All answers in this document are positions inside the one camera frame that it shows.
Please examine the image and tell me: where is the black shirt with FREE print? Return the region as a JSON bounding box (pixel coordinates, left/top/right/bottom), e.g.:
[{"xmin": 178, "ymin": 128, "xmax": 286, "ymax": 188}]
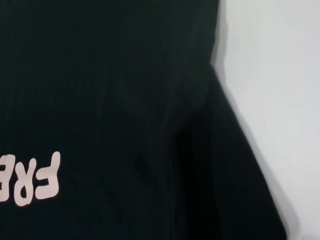
[{"xmin": 0, "ymin": 0, "xmax": 289, "ymax": 240}]

